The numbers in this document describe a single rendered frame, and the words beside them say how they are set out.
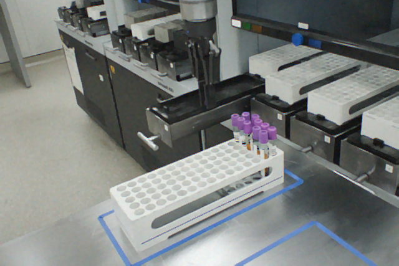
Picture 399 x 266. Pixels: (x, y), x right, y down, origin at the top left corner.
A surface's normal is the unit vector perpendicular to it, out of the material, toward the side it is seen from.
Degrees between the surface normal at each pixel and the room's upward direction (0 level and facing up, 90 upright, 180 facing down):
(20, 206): 0
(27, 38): 90
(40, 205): 0
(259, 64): 90
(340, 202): 0
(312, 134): 90
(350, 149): 90
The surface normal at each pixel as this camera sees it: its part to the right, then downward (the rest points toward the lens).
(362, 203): -0.09, -0.89
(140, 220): 0.51, 0.35
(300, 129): -0.83, 0.32
